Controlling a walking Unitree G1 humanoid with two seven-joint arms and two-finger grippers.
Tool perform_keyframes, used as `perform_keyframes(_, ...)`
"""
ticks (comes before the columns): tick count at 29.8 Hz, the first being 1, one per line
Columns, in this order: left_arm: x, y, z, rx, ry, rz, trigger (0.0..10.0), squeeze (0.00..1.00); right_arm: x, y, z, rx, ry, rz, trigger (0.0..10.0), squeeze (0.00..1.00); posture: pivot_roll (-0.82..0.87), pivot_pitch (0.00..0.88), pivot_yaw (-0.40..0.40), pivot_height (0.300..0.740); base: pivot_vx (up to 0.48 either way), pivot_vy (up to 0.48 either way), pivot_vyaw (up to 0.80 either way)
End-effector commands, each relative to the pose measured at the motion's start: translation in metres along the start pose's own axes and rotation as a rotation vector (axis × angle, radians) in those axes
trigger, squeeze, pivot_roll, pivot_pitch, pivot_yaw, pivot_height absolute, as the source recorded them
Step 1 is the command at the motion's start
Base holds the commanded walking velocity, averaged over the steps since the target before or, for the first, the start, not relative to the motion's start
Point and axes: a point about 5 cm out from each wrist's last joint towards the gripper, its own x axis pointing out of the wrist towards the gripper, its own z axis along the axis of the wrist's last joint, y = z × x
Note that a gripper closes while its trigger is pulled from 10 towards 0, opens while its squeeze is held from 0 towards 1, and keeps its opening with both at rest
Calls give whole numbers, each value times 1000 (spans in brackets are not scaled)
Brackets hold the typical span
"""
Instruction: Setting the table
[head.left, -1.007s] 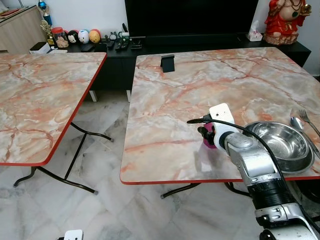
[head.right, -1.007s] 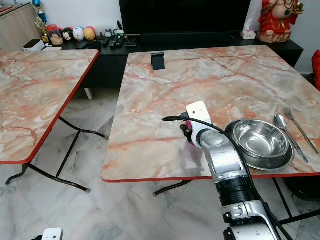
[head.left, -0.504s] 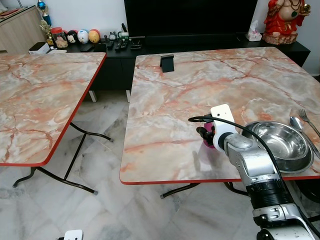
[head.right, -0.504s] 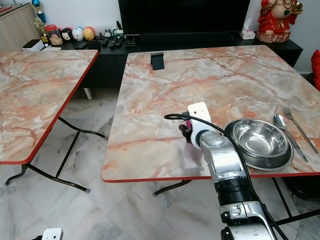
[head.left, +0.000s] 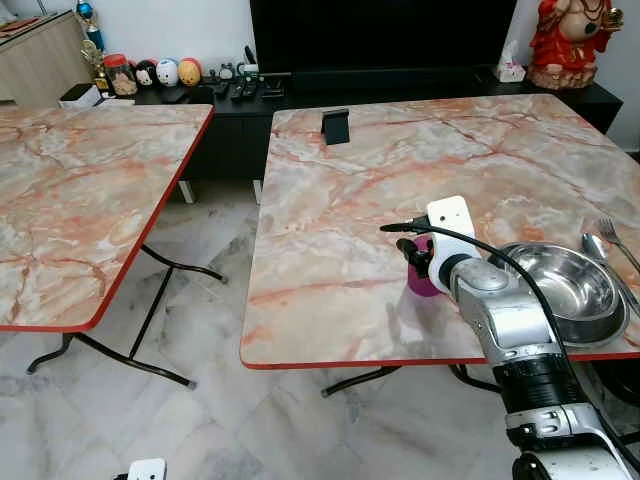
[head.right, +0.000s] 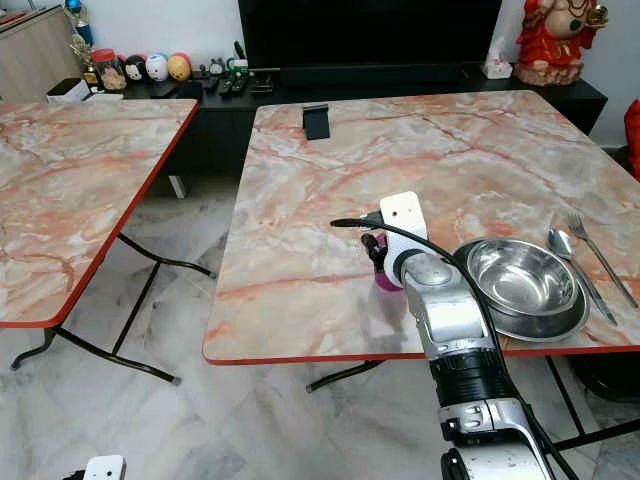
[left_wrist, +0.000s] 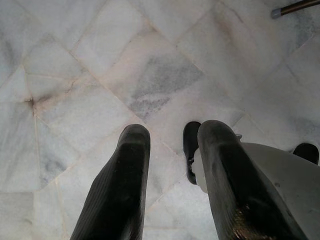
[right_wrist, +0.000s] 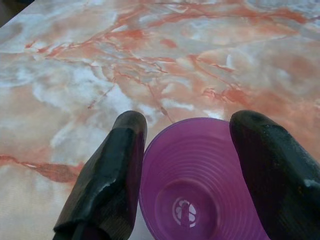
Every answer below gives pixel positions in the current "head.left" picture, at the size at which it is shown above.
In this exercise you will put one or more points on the white round figurine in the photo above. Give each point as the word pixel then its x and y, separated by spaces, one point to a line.
pixel 168 72

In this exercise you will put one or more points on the stainless steel bowl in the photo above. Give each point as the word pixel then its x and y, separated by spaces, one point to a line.
pixel 580 290

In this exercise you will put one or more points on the orange round figurine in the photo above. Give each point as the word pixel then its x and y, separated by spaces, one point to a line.
pixel 190 72

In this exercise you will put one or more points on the small white box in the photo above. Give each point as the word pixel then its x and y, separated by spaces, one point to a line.
pixel 80 95

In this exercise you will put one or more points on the black round object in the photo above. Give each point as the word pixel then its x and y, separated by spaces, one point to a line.
pixel 615 380

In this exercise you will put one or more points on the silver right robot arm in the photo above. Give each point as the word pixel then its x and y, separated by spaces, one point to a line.
pixel 510 330

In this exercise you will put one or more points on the marble pattern folding table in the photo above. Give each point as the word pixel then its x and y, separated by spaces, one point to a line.
pixel 400 180
pixel 90 200

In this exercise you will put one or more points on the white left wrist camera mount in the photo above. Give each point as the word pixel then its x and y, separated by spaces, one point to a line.
pixel 147 470

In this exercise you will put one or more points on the white tissue box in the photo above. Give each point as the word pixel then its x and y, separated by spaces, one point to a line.
pixel 511 72

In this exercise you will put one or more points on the steel fork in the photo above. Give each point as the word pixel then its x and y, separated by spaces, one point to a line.
pixel 608 232

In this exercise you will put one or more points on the steel spoon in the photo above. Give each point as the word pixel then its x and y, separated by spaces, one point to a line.
pixel 594 246

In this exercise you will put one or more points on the small grey figurine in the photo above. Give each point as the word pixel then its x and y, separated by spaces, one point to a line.
pixel 227 71

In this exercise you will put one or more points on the green and white figurine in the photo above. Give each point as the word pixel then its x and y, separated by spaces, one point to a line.
pixel 248 68

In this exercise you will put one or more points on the gold trophy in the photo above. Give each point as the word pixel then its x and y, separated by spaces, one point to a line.
pixel 92 40

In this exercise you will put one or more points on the dark round figurine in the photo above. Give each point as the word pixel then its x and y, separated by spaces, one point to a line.
pixel 147 74

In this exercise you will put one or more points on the black television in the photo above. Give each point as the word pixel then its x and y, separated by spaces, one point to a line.
pixel 380 35

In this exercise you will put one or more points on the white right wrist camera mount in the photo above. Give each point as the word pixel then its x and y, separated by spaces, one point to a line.
pixel 450 220

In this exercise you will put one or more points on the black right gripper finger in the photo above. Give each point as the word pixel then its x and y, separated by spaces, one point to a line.
pixel 405 250

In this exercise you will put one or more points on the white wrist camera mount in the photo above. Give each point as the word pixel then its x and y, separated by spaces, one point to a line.
pixel 147 470
pixel 450 220

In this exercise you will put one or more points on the black phone stand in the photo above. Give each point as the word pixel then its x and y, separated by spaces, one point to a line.
pixel 336 127

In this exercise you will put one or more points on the red seated statue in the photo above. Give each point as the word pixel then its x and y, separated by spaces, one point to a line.
pixel 565 50

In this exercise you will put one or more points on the light wooden cabinet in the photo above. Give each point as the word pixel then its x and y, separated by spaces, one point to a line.
pixel 40 60

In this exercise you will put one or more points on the purple plastic cup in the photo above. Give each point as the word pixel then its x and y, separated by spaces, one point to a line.
pixel 420 283

